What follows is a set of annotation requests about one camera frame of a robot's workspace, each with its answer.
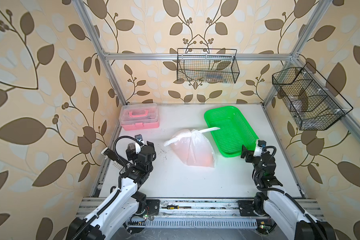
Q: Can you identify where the white printed plastic bag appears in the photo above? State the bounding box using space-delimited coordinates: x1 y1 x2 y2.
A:
164 127 220 168

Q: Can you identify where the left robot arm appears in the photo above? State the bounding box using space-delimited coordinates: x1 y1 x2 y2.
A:
66 135 157 240

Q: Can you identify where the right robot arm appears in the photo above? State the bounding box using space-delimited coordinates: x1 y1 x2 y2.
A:
241 140 336 240

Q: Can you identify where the green plastic basket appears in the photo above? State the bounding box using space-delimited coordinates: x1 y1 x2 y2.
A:
204 106 259 158

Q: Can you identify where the pink transparent storage box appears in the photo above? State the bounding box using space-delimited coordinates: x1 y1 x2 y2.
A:
119 103 160 131

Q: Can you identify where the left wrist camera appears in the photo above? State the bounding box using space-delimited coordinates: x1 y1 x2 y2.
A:
135 135 145 153

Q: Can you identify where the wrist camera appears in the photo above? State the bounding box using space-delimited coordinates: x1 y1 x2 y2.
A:
135 135 145 153
254 140 267 157

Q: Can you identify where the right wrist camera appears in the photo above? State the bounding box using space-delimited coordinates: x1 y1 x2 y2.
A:
254 140 267 157

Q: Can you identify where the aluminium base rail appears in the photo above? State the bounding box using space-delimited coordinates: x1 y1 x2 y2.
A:
74 197 328 230

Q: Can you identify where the screwdriver on rail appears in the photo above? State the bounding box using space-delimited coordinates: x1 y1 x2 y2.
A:
162 205 192 210

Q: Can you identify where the black wire basket right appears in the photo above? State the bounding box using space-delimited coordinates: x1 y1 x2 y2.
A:
272 62 354 131

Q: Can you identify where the black wire basket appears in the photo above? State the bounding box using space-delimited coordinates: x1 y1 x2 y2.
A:
272 62 354 131
177 48 240 84

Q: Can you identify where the black wire basket back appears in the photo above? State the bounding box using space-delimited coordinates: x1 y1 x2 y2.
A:
177 48 240 84

